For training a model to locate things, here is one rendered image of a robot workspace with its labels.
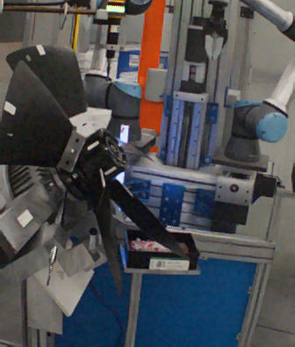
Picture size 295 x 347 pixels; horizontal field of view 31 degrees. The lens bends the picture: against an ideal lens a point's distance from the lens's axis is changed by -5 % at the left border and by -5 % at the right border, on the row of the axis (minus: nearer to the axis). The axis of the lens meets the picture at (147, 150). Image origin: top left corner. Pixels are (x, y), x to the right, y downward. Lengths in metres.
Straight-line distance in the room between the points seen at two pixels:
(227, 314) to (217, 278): 0.16
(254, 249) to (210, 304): 0.27
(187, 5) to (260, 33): 0.94
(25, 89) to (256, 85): 2.19
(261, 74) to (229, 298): 1.59
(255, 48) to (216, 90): 0.90
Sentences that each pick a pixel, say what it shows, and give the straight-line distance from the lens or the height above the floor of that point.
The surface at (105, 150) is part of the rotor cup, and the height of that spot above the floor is 1.23.
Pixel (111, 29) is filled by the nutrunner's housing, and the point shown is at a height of 1.50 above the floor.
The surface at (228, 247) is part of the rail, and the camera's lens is 1.83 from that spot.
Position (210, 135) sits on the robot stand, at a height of 1.07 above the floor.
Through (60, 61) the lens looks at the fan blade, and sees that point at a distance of 1.44.
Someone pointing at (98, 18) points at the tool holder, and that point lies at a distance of 1.34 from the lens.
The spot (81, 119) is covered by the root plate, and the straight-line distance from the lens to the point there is 1.37.
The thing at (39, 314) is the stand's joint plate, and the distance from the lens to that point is 1.45.
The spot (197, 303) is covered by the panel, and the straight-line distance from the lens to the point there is 1.96.
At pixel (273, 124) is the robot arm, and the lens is 1.97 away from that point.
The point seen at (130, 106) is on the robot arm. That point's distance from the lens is 2.18.
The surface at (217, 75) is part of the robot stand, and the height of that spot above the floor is 1.33.
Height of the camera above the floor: 1.54
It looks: 14 degrees down
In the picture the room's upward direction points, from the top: 6 degrees clockwise
